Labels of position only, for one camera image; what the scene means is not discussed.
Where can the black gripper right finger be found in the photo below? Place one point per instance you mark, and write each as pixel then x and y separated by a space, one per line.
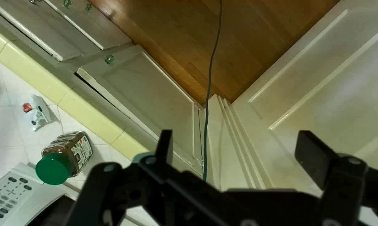
pixel 316 159

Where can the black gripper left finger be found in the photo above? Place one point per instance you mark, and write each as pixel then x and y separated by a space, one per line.
pixel 165 148

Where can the cream panelled door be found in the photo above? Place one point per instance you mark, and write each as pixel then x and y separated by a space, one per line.
pixel 326 84

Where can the cream lower cabinet door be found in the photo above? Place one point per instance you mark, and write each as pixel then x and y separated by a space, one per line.
pixel 144 92

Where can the green lid glass jar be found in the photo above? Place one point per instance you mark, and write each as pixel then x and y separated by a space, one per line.
pixel 64 158

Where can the cream cabinet drawer front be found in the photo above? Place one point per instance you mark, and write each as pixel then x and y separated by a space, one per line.
pixel 66 30

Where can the white microwave oven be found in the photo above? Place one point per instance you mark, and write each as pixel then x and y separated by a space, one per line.
pixel 28 202

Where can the white wall outlet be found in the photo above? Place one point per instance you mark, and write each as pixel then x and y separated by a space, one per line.
pixel 38 112

